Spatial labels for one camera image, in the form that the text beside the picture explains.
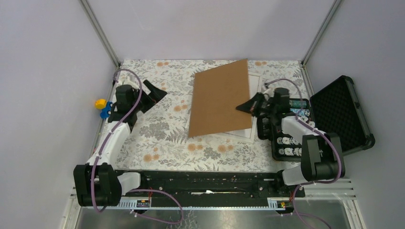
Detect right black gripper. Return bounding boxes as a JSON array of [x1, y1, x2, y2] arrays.
[[235, 92, 277, 119]]

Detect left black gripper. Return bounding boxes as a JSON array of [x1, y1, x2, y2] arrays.
[[131, 79, 167, 112]]

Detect sunset photo with white mat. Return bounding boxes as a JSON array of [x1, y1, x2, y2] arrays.
[[221, 74, 262, 143]]

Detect brown backing board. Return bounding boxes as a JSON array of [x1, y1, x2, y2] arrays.
[[188, 59, 252, 137]]

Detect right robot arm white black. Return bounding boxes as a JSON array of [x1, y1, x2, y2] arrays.
[[236, 88, 345, 197]]

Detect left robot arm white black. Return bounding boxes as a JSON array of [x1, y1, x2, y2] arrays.
[[73, 80, 167, 211]]

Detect floral patterned table mat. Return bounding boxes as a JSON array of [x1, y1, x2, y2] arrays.
[[112, 60, 301, 172]]

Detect yellow blue toy car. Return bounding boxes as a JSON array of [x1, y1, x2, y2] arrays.
[[94, 99, 113, 119]]

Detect black foam lined case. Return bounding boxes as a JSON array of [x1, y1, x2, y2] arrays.
[[257, 75, 375, 162]]

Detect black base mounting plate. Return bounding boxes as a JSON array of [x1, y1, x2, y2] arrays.
[[118, 172, 306, 208]]

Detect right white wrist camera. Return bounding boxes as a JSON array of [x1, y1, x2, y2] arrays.
[[262, 88, 275, 97]]

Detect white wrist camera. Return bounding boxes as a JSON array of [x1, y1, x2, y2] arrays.
[[262, 88, 275, 97], [118, 75, 140, 90]]

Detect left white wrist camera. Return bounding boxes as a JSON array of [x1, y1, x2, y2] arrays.
[[118, 75, 140, 90]]

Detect aluminium rail frame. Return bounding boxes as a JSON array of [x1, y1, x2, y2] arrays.
[[70, 177, 357, 212]]

